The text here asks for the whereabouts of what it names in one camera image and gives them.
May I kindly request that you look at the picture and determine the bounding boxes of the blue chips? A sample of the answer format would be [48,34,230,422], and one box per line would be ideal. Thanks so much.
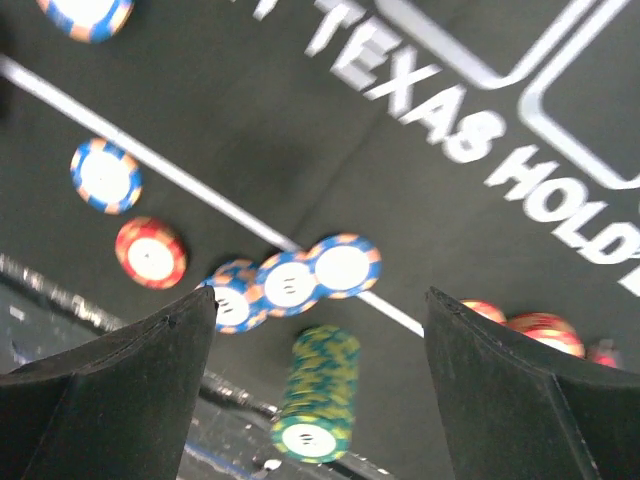
[37,0,134,43]
[70,138,143,215]

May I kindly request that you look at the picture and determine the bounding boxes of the red poker chip stack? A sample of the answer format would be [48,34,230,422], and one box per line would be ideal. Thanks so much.
[115,217,188,290]

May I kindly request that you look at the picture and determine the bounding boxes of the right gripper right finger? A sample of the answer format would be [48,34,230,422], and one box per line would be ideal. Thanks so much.
[424,287,639,479]

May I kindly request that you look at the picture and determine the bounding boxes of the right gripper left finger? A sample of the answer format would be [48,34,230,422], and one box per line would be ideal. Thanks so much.
[1,287,217,479]

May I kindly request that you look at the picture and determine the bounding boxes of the green poker chip stack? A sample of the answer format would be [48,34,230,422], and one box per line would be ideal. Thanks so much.
[270,325,361,464]

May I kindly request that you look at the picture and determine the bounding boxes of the black poker felt mat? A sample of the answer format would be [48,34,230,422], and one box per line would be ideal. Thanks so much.
[1,1,639,479]

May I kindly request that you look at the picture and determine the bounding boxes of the red chips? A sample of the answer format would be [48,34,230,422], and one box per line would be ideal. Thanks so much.
[461,299,585,358]

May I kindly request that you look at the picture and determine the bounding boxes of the blue poker chip stack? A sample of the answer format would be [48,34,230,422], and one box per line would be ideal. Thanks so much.
[197,259,267,334]

